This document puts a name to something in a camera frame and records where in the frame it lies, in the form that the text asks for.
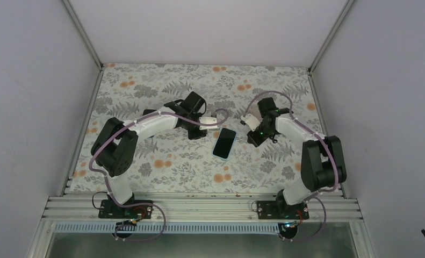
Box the right aluminium frame post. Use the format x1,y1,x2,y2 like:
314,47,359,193
309,0,355,76

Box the beige phone case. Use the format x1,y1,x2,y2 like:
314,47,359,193
250,108,262,121

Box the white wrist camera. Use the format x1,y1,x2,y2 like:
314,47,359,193
241,113,261,132
199,117,219,130

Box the light-blue slotted cable duct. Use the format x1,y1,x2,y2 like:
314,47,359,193
53,221,279,235

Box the floral patterned table mat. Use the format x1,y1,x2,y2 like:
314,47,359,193
70,63,321,194

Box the aluminium front rail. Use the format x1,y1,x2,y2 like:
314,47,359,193
42,193,363,223

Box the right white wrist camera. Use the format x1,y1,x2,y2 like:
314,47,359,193
241,113,261,132

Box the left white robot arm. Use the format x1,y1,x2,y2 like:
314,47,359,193
89,92,207,218

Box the black phone light-blue case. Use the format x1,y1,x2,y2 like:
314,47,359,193
212,128,237,160

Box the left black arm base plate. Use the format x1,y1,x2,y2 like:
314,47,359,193
98,199,153,220

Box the left aluminium frame post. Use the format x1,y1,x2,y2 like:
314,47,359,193
61,0,103,70

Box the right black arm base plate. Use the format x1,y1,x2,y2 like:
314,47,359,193
256,200,309,220

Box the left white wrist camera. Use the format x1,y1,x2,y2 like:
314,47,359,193
199,117,219,130

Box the aluminium frame post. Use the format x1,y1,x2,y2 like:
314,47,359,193
309,0,355,76
61,0,103,70

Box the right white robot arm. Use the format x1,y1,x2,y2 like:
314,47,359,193
241,97,347,219

